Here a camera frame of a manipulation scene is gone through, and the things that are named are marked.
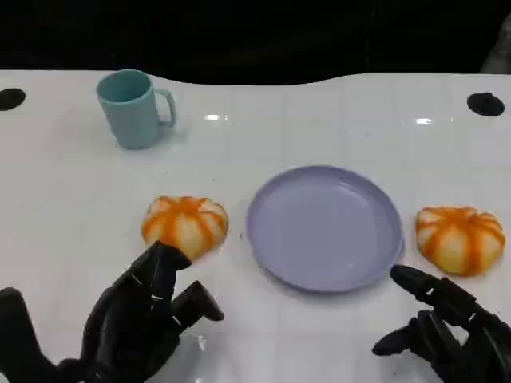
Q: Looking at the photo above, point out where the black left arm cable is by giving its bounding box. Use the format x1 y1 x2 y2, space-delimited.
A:
0 286 81 383

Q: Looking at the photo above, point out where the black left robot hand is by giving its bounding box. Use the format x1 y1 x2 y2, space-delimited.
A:
57 240 225 383

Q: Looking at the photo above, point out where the pale green mug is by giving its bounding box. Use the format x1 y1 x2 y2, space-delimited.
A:
95 69 178 151

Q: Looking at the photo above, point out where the black table grommet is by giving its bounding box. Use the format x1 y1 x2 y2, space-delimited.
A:
0 88 26 112
466 92 505 117

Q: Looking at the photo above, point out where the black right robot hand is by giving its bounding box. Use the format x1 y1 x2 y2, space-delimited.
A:
372 264 511 383

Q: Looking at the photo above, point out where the lilac plate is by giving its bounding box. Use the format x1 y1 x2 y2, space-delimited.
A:
246 164 405 295

